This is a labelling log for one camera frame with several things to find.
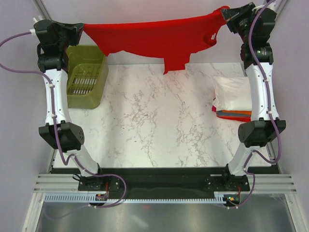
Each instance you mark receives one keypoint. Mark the red t-shirt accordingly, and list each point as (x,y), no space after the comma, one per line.
(174,41)
(236,118)

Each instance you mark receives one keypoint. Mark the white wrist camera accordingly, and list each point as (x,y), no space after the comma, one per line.
(270,4)
(35,20)

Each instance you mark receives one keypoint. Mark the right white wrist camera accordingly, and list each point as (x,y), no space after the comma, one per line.
(270,4)

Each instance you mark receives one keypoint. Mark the right aluminium frame post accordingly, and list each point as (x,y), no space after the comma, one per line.
(280,7)

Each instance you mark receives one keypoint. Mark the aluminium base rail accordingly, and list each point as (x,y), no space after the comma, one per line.
(56,183)

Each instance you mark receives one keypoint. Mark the folded white t-shirt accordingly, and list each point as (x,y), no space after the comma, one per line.
(232,93)

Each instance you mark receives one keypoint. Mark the left aluminium frame post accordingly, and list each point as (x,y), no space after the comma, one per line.
(46,9)

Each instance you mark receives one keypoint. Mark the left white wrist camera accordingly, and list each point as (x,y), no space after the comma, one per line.
(35,20)

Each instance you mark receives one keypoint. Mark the white slotted cable duct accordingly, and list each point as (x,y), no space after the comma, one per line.
(97,198)

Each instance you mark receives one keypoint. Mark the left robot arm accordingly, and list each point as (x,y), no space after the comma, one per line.
(59,131)

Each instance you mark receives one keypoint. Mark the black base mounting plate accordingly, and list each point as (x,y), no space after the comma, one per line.
(165,183)

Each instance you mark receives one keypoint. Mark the folded pink t-shirt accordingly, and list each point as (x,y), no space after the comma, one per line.
(213,109)

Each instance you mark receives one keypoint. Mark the folded grey t-shirt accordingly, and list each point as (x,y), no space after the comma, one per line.
(222,113)

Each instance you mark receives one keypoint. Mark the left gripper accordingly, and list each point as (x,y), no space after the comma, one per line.
(75,31)

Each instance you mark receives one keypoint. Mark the aluminium frame post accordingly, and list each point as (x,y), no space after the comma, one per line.
(280,7)
(46,9)

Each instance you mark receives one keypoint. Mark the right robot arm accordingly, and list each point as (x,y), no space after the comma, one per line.
(261,135)

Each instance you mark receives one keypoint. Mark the olive green plastic basket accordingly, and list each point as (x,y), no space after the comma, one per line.
(88,71)

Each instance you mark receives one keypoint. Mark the folded red t-shirt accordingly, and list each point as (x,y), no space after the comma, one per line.
(236,118)

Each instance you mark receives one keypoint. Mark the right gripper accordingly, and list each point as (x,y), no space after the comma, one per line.
(232,16)

